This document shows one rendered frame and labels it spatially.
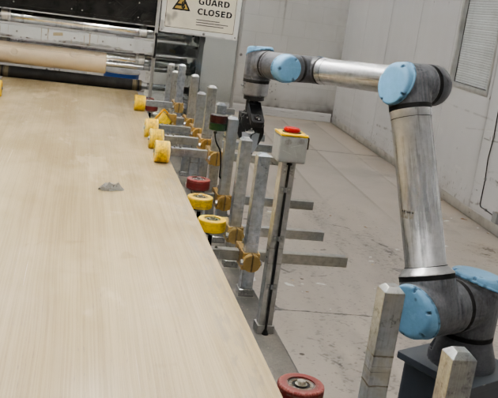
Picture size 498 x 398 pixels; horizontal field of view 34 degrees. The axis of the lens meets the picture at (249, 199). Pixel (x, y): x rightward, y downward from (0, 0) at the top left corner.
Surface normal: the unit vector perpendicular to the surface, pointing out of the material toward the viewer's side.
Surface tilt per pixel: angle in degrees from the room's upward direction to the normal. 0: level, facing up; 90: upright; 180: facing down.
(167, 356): 0
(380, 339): 90
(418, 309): 95
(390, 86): 83
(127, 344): 0
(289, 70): 90
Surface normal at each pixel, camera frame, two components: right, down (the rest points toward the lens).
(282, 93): 0.14, 0.25
